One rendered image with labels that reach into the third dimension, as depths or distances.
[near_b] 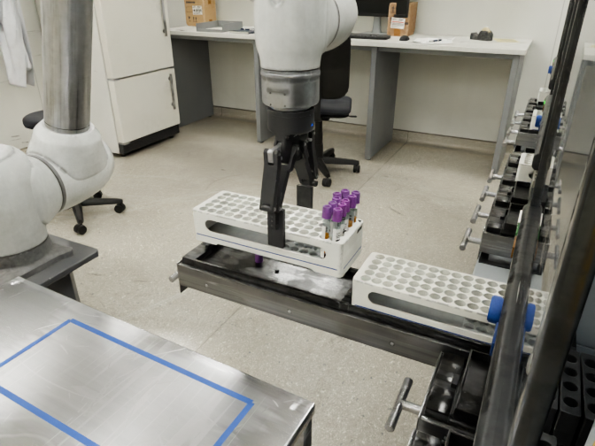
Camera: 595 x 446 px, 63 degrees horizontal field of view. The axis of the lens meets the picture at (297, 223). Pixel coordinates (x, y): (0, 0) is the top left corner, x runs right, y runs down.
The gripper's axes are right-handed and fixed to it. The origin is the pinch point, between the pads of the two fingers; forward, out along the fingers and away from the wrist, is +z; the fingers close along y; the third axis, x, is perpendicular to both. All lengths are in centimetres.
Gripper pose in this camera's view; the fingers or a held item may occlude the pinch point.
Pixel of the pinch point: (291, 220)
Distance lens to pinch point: 84.5
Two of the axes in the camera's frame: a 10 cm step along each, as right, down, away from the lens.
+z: 0.0, 8.9, 4.5
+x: 8.9, 2.0, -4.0
